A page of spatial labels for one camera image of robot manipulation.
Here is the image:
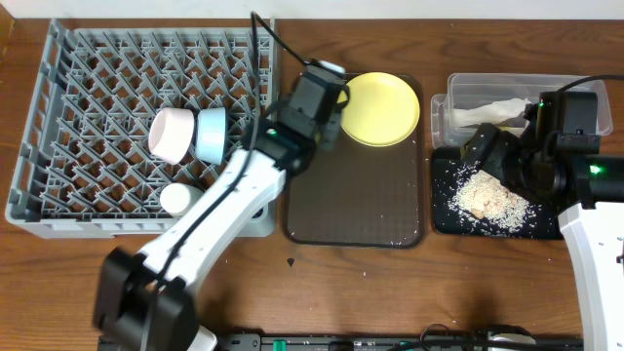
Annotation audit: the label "white tissue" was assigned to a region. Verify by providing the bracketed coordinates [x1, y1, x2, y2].
[450, 98, 530, 128]

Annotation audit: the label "rice and shell scraps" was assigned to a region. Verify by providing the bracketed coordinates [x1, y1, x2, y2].
[443, 165, 541, 237]

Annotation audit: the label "yellow plate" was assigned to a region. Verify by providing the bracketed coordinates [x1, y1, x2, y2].
[338, 72, 420, 147]

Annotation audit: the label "light blue bowl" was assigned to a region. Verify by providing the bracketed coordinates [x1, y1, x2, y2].
[195, 107, 227, 165]

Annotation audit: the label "pink bowl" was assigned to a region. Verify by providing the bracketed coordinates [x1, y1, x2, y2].
[148, 107, 195, 165]

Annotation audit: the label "white cup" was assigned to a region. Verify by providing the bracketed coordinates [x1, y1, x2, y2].
[159, 183, 204, 217]

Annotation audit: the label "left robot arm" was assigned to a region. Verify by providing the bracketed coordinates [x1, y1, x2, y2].
[93, 61, 349, 350]

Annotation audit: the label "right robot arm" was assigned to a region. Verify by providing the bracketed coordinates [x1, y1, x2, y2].
[461, 88, 623, 350]

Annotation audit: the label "clear plastic bin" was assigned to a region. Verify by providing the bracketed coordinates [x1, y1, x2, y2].
[430, 72, 614, 150]

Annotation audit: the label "brown serving tray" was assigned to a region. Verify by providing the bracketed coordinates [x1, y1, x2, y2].
[282, 74, 427, 249]

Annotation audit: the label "grey dish rack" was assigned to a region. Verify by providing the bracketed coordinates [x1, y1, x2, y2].
[5, 21, 280, 239]

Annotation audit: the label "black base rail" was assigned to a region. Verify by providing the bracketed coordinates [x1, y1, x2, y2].
[215, 324, 584, 351]

